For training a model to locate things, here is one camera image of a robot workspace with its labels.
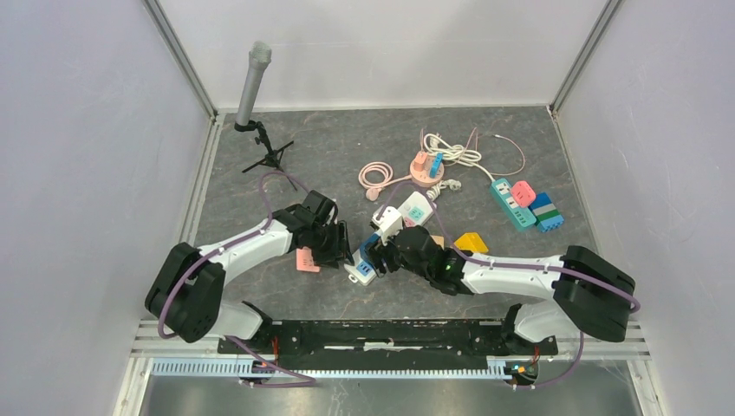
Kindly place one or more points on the white multicolour power strip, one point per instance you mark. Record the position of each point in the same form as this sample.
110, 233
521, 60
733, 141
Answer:
415, 210

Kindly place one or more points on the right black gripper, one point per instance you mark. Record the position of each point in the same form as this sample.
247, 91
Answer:
376, 252

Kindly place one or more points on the pink round socket hub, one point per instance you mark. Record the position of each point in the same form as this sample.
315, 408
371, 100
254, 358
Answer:
427, 169

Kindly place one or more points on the grey microphone on stand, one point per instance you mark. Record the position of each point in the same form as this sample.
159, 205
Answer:
260, 57

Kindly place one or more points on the beige cube socket adapter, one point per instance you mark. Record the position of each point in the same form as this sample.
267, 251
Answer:
439, 240

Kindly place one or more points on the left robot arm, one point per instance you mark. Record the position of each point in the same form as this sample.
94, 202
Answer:
187, 294

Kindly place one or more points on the pink adapter on teal strip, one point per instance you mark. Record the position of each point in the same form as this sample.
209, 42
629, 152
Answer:
523, 194

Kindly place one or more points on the teal power strip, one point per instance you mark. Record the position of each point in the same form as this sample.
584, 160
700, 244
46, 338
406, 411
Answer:
521, 217

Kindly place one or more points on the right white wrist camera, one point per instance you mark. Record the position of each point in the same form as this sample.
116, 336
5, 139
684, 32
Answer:
387, 223

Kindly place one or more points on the yellow cube socket adapter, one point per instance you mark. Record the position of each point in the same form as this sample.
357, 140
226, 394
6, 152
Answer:
473, 242

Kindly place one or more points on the pink cube socket adapter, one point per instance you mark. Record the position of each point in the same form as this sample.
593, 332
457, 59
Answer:
305, 261

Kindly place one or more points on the blue green striped adapter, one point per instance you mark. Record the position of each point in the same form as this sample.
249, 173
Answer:
548, 218

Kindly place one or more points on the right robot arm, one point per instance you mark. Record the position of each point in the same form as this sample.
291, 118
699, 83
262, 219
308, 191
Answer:
578, 291

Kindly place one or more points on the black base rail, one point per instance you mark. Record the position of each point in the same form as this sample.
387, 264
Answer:
447, 344

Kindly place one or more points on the blue cube socket adapter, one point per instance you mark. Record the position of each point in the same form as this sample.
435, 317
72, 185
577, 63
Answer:
369, 242

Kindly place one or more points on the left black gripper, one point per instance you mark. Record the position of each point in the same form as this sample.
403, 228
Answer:
340, 250

